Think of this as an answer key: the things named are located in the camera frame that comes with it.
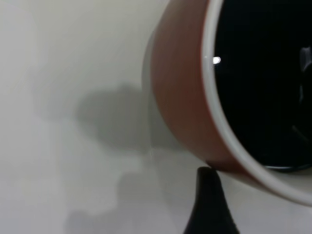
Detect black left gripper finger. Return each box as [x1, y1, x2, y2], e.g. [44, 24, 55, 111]
[183, 166, 241, 234]

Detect red mug with white interior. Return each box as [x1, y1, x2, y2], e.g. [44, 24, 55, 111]
[149, 0, 312, 208]

